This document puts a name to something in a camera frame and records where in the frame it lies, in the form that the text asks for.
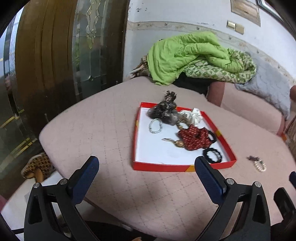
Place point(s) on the leopard print slipper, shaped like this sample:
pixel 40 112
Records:
pixel 38 167

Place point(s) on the red polka dot scrunchie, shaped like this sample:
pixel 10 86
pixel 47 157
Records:
pixel 195 138

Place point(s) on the orange clear plastic box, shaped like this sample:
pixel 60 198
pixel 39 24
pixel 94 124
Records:
pixel 284 137

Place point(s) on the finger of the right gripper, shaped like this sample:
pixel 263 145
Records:
pixel 286 208

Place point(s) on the grey quilted pillow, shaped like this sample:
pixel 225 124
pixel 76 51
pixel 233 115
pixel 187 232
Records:
pixel 270 85

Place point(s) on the black small scrunchie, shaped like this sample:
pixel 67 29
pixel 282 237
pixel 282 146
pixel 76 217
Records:
pixel 211 137

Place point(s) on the pink bolster cushion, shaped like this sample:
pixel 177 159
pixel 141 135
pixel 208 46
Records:
pixel 246 105

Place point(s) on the gold wall switch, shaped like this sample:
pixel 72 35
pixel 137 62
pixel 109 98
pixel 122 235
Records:
pixel 236 27

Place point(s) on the dark feather hair clip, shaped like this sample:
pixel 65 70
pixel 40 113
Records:
pixel 253 158

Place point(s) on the framed wall picture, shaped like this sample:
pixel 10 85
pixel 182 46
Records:
pixel 247 10

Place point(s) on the green quilted comforter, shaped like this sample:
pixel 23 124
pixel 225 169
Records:
pixel 198 55

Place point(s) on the grey furry scrunchie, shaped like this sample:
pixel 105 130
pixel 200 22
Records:
pixel 165 111

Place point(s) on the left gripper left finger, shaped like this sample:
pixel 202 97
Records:
pixel 41 222

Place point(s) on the brown hair claw clip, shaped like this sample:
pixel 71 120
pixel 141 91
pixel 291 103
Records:
pixel 170 97

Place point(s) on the black wavy hair band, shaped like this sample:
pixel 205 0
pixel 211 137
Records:
pixel 212 156

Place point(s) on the white cherry print scrunchie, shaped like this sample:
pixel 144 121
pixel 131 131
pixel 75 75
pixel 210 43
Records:
pixel 191 117

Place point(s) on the wooden glass door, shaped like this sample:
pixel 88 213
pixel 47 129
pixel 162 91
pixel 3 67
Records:
pixel 53 55

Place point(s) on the striped floral sofa cushion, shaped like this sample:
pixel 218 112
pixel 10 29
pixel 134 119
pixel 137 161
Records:
pixel 290 134

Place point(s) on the red white shallow box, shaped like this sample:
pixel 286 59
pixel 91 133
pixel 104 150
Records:
pixel 151 153

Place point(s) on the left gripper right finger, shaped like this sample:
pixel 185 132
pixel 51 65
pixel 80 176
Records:
pixel 253 220

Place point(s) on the white pearl bracelet green bead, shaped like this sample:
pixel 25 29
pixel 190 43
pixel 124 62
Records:
pixel 260 165

